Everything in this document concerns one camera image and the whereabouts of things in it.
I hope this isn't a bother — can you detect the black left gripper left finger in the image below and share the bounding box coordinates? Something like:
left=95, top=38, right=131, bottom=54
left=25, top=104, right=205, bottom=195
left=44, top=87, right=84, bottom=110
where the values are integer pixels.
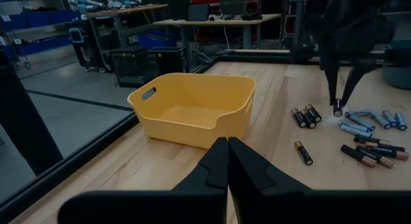
left=57, top=137, right=229, bottom=224

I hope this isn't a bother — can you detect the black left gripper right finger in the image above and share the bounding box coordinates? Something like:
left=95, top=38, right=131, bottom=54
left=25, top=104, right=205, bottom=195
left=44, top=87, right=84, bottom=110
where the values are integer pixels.
left=228, top=137, right=411, bottom=224

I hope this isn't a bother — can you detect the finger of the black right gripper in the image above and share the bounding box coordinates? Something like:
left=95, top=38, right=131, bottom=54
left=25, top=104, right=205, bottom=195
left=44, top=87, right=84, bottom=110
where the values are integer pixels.
left=340, top=60, right=376, bottom=108
left=320, top=55, right=341, bottom=106

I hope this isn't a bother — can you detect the teal plastic tray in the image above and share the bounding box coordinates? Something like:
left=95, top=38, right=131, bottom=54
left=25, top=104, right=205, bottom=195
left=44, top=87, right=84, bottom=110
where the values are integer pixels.
left=381, top=39, right=411, bottom=90

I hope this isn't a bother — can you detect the yellow plastic bin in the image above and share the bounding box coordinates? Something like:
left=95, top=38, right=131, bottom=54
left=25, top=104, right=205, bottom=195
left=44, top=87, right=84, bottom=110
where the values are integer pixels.
left=127, top=72, right=258, bottom=150

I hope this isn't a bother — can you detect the small black desk device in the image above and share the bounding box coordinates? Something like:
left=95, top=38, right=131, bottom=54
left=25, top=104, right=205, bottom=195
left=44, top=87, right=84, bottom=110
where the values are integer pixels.
left=240, top=12, right=263, bottom=21

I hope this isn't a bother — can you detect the wooden desk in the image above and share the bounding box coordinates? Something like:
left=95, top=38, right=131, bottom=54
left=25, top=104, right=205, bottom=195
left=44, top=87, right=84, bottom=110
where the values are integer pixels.
left=152, top=13, right=283, bottom=51

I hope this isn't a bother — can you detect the black computer cabinet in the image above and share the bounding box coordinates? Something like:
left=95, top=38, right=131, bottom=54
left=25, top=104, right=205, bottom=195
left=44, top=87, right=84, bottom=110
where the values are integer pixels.
left=146, top=46, right=189, bottom=78
left=110, top=47, right=151, bottom=89

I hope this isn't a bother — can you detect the black box on desk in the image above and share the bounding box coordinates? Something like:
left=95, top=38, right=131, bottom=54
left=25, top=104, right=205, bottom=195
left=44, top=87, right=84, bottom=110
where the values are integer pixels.
left=188, top=3, right=209, bottom=22

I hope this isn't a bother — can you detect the blue storage bin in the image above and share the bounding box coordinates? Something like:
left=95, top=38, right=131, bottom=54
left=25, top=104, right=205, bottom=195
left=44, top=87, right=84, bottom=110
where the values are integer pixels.
left=137, top=31, right=177, bottom=50

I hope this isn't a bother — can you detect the black equipment cart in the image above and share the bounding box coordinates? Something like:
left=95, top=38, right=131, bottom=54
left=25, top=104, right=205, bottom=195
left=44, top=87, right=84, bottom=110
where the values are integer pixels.
left=64, top=20, right=109, bottom=73

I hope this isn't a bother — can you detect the wooden workbench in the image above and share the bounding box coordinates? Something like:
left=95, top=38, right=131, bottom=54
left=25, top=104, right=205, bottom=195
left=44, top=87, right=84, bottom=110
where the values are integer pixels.
left=82, top=3, right=170, bottom=48

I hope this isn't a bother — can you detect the shelf with blue bins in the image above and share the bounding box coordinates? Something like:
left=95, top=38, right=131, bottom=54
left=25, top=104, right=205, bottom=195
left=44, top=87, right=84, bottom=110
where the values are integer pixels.
left=0, top=0, right=81, bottom=58

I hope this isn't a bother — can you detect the black camera stand pole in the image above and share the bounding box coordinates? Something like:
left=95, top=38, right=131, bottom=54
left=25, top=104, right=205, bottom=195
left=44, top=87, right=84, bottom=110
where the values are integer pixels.
left=0, top=49, right=64, bottom=177

